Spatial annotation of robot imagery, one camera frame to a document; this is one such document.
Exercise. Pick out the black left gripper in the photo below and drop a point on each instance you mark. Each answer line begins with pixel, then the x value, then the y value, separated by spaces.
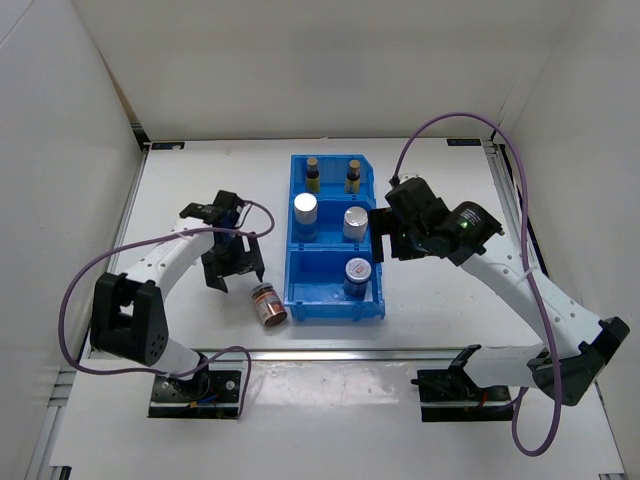
pixel 214 271

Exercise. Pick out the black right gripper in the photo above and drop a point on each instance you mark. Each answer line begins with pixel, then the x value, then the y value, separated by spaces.
pixel 381 223

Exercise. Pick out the blue-label silver-lid shaker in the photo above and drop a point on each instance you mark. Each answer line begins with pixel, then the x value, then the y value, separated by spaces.
pixel 355 224
pixel 305 217

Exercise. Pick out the yellow-label small brown bottle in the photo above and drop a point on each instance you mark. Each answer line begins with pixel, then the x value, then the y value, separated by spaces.
pixel 312 175
pixel 352 181

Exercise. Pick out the white-lid spice jar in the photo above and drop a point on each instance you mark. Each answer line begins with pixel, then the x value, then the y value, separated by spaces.
pixel 268 305
pixel 357 275

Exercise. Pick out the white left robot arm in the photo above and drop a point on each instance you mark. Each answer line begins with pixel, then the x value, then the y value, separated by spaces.
pixel 128 312

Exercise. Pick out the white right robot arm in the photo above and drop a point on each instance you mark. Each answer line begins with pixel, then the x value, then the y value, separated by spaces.
pixel 575 344

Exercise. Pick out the blue three-compartment plastic bin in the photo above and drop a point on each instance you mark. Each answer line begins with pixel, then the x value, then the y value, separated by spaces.
pixel 314 271

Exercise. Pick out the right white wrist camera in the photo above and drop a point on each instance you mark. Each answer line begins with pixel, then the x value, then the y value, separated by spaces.
pixel 405 177

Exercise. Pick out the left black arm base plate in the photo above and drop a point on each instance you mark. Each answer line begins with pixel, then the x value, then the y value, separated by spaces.
pixel 214 394

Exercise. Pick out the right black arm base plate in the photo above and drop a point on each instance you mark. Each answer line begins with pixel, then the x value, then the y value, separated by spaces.
pixel 449 395

